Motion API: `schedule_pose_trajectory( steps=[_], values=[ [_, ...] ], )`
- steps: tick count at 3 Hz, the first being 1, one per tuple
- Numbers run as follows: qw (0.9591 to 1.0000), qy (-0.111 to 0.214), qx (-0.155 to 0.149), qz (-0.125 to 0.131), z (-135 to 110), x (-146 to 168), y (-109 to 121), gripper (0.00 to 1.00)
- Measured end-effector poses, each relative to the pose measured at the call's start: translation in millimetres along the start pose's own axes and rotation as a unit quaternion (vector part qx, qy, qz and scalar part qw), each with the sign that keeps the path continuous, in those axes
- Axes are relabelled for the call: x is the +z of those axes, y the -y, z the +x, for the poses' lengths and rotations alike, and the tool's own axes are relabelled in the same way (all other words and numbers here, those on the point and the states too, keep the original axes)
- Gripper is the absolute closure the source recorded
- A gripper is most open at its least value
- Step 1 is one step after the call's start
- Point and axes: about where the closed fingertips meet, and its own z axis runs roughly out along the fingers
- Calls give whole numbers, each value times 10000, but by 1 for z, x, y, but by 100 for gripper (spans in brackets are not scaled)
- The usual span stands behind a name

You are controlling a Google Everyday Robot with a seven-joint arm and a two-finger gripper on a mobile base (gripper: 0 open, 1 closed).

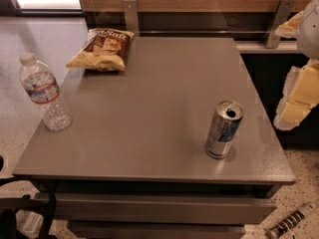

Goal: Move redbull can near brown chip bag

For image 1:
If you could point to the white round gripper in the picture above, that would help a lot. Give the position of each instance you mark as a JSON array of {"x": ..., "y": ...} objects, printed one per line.
[{"x": 309, "y": 30}]

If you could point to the silver blue redbull can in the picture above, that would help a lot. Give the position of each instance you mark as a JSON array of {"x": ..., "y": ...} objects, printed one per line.
[{"x": 224, "y": 125}]

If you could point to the brown chip bag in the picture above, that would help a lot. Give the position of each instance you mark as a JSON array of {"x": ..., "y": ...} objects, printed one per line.
[{"x": 105, "y": 50}]

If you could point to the striped tube on floor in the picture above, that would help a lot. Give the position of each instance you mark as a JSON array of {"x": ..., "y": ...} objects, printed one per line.
[{"x": 291, "y": 221}]

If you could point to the grey table drawer unit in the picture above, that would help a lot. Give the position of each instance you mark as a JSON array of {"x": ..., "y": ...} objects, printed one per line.
[{"x": 159, "y": 210}]

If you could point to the clear plastic water bottle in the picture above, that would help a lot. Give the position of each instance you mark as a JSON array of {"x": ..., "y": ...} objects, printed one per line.
[{"x": 43, "y": 90}]

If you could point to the black chair base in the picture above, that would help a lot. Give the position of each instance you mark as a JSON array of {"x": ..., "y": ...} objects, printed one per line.
[{"x": 9, "y": 207}]

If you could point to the right metal wall bracket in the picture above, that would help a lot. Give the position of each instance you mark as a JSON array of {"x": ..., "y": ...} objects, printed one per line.
[{"x": 281, "y": 15}]

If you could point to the metal wall bracket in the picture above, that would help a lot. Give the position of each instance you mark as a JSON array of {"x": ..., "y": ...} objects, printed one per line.
[
  {"x": 281, "y": 15},
  {"x": 132, "y": 16}
]

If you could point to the left metal wall bracket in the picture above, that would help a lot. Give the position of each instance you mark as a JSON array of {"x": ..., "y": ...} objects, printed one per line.
[{"x": 132, "y": 16}]

